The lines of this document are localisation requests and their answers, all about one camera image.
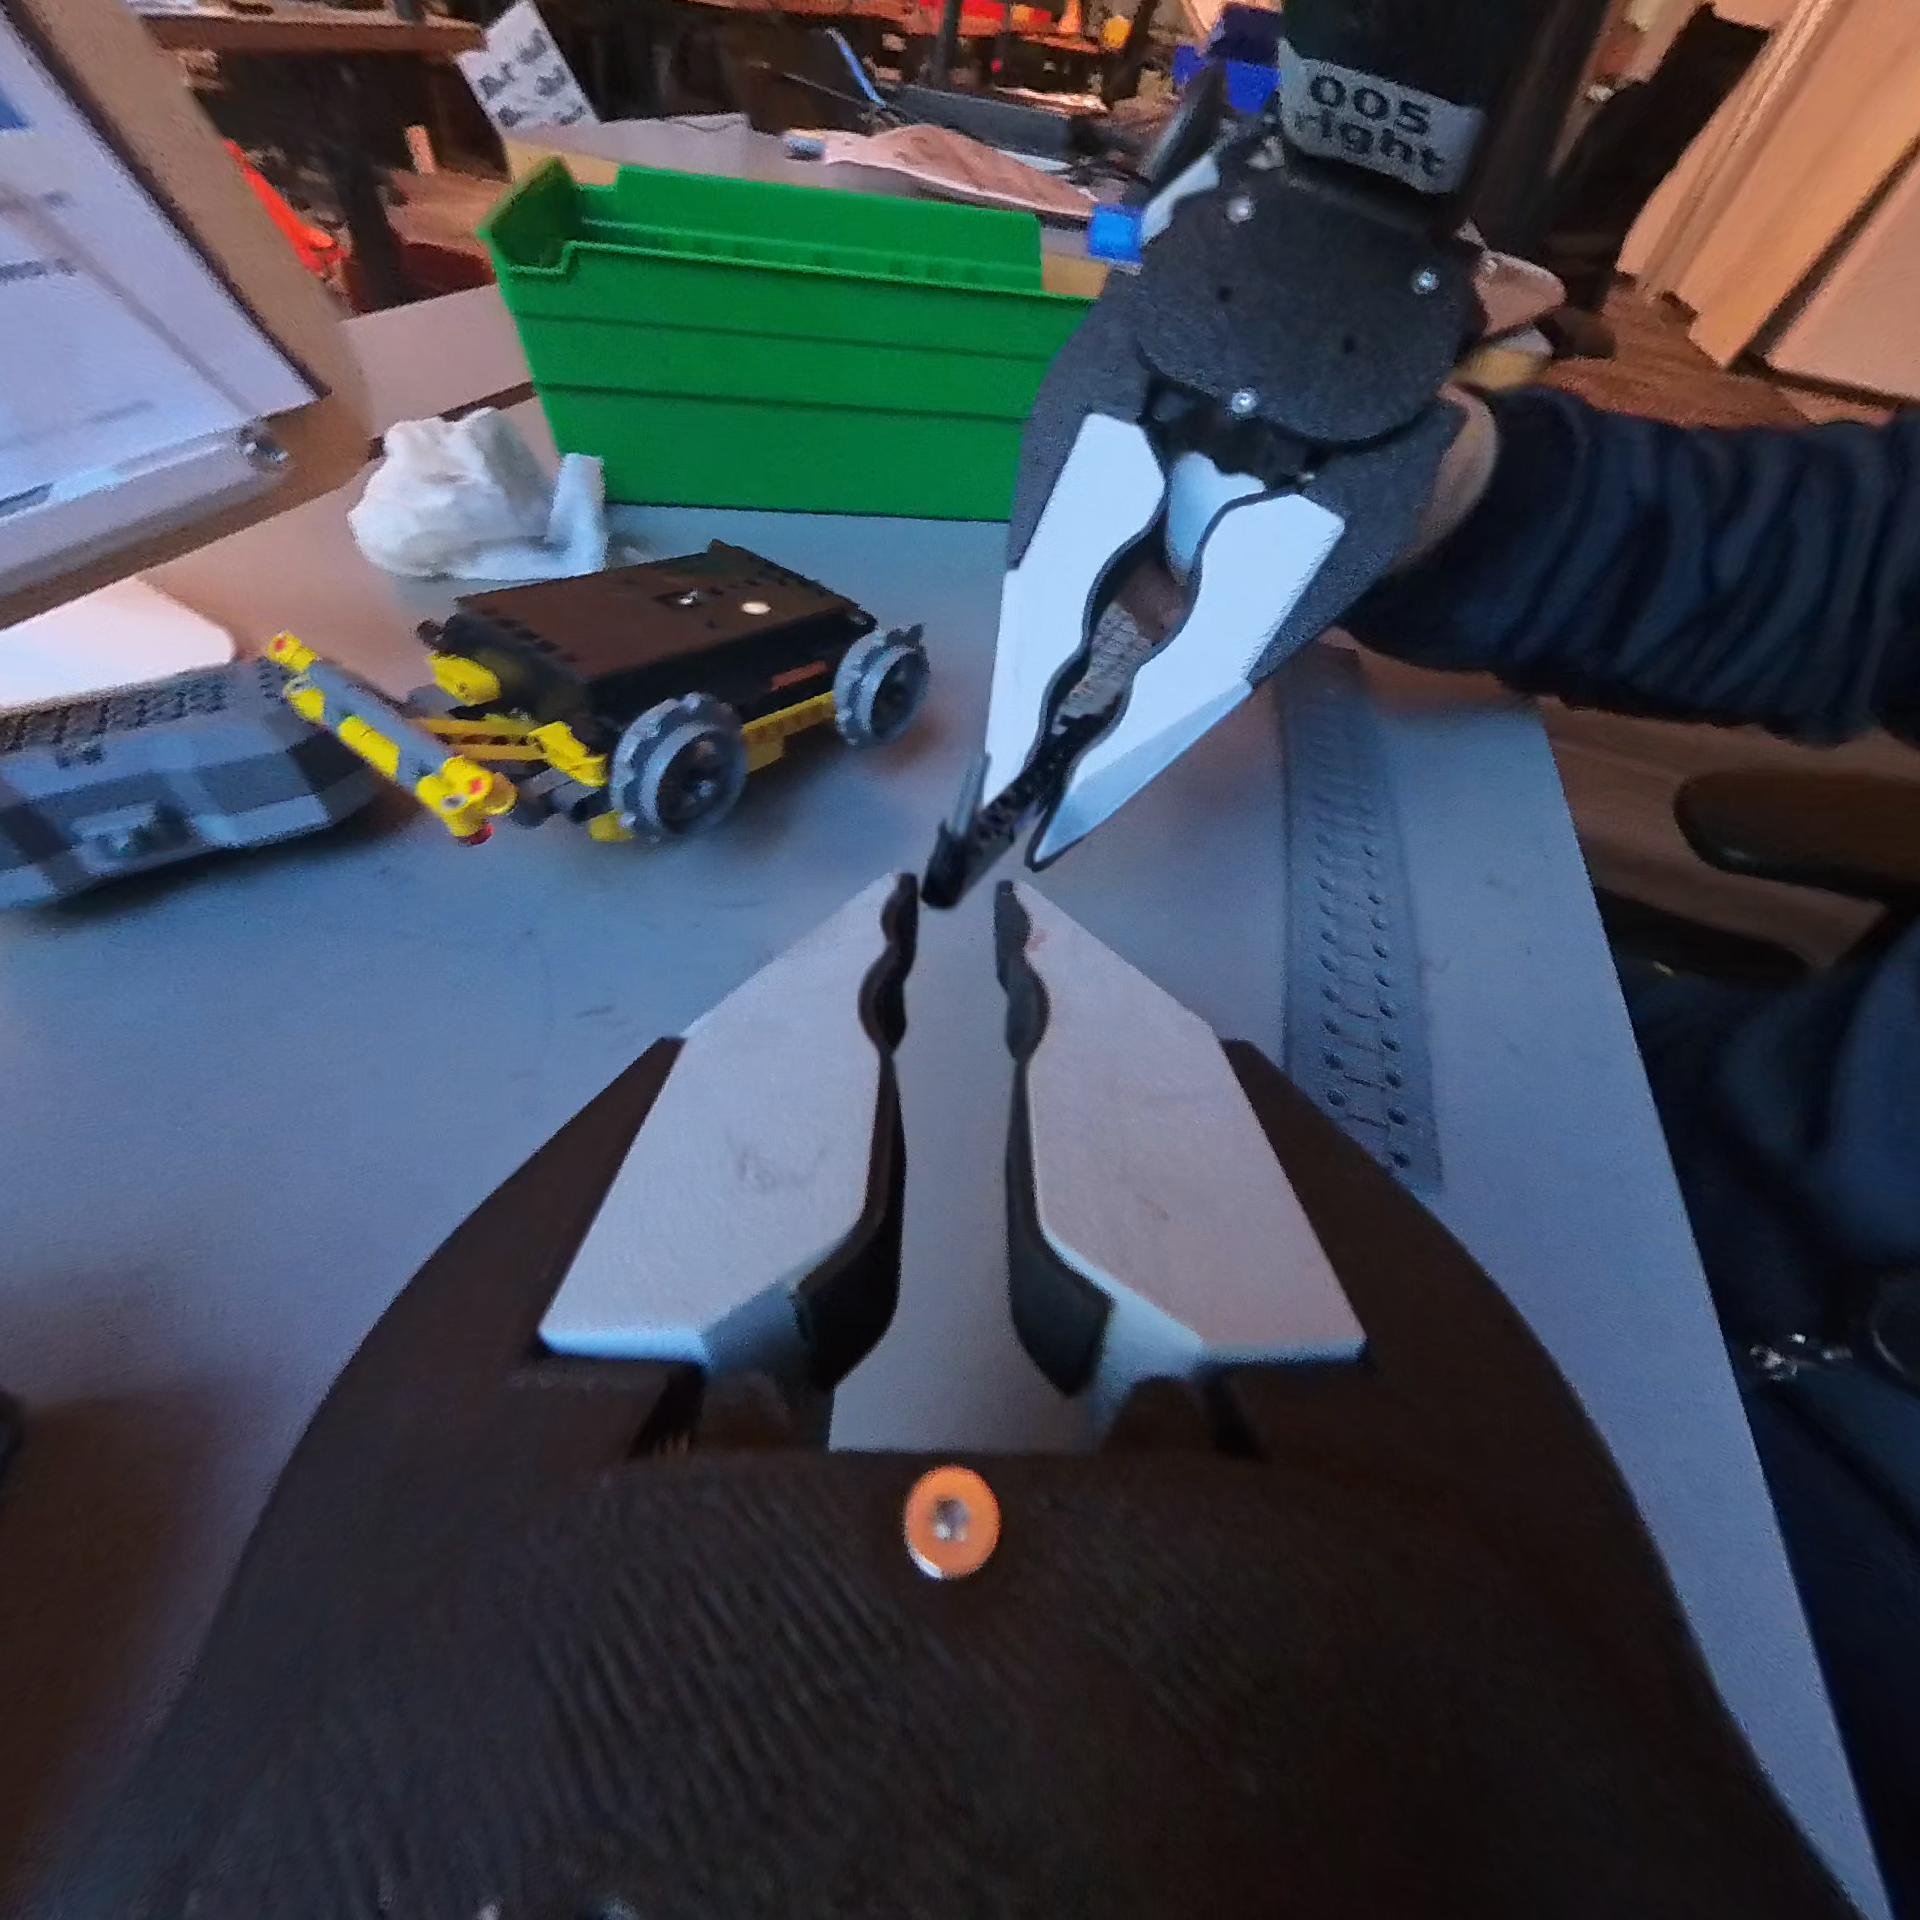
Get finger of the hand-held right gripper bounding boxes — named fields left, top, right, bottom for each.
left=977, top=412, right=1168, bottom=865
left=1027, top=492, right=1347, bottom=876

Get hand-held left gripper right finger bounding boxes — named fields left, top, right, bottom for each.
left=992, top=878, right=1369, bottom=1402

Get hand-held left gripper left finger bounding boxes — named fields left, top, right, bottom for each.
left=537, top=870, right=922, bottom=1374

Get long black perforated beam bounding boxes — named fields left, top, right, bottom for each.
left=919, top=621, right=1123, bottom=913

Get green plastic bin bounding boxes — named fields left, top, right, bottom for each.
left=473, top=154, right=1100, bottom=531

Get yellow black toy car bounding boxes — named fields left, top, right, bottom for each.
left=263, top=543, right=936, bottom=852

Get person's right hand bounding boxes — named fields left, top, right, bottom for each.
left=1417, top=386, right=1502, bottom=558

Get flat grey track strip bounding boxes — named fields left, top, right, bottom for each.
left=1280, top=657, right=1446, bottom=1198

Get printed paper sheet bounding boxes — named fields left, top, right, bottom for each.
left=824, top=119, right=1100, bottom=221

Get white leaning boards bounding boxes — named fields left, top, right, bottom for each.
left=1616, top=0, right=1920, bottom=403

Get person's upper body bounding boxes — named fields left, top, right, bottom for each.
left=1628, top=901, right=1920, bottom=1892

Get crumpled white tissue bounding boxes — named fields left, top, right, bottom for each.
left=346, top=404, right=612, bottom=583

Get grey building block assembly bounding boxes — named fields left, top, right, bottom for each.
left=0, top=661, right=379, bottom=913

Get black white printed sign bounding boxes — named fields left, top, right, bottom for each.
left=455, top=0, right=606, bottom=132

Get instruction sheet on stand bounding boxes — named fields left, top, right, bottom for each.
left=0, top=0, right=372, bottom=635

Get red plastic part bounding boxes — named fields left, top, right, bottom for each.
left=223, top=139, right=336, bottom=282

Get printed instruction sheet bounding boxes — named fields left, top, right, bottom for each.
left=0, top=15, right=320, bottom=506

